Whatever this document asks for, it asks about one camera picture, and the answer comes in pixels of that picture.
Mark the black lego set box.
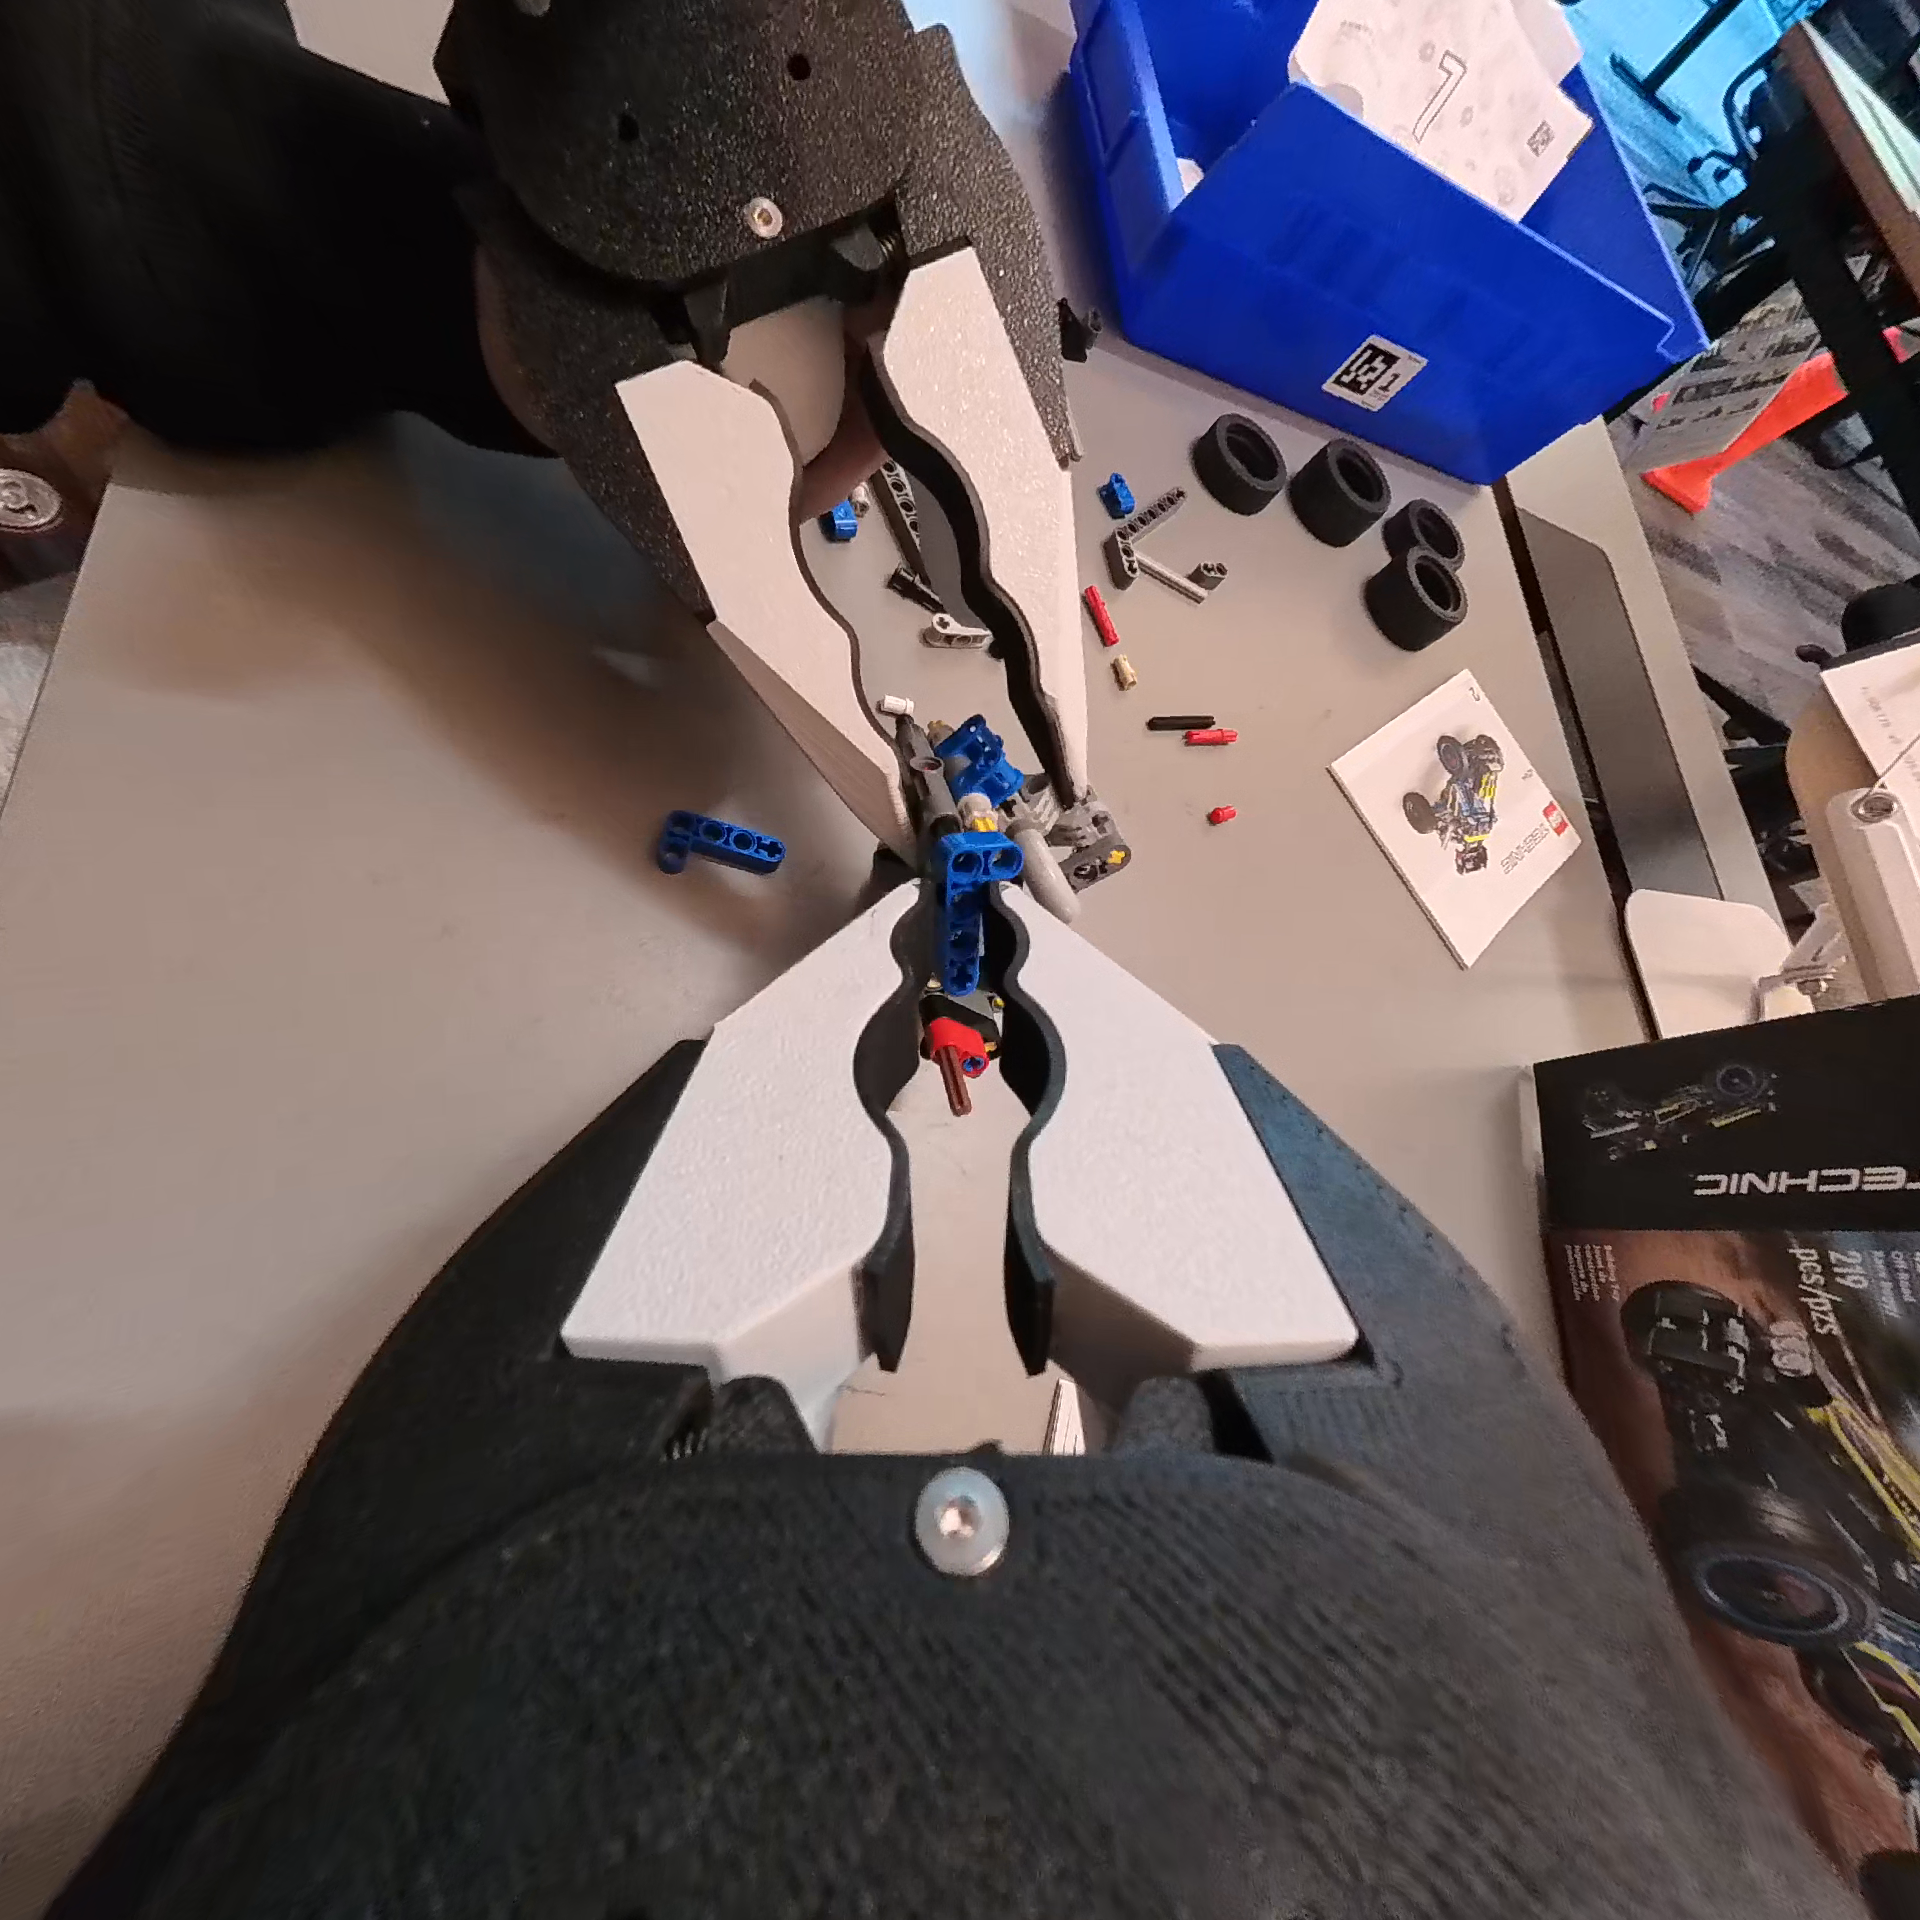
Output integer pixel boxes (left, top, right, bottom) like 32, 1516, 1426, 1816
1529, 996, 1920, 1920

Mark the white document stand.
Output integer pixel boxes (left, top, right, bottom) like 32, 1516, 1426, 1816
1626, 779, 1920, 1038

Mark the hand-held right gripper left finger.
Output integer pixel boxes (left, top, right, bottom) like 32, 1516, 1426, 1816
560, 880, 920, 1455

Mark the blue and grey lego assembly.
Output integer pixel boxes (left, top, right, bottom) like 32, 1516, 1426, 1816
890, 718, 1134, 1120

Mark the person's left forearm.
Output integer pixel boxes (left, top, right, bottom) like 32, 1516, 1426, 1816
0, 0, 570, 456

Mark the printed instruction sheet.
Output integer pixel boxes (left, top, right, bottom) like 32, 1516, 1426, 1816
1820, 656, 1920, 799

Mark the dark grey angled lego beam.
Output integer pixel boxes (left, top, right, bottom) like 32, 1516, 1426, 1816
1104, 488, 1190, 587

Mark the large blue plastic bin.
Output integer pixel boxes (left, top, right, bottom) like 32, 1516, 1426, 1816
1118, 66, 1711, 484

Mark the small closed instruction booklet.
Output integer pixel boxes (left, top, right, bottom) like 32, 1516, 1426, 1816
1328, 670, 1584, 970

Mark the blue angled lego beam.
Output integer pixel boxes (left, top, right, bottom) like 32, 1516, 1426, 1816
655, 810, 786, 875

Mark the orange plastic object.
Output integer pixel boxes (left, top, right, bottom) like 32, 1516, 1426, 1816
1641, 353, 1846, 514

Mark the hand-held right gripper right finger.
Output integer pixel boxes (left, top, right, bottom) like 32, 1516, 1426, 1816
992, 883, 1365, 1455

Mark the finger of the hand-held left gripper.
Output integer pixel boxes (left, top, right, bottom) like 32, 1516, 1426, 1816
614, 354, 920, 858
856, 246, 1087, 806

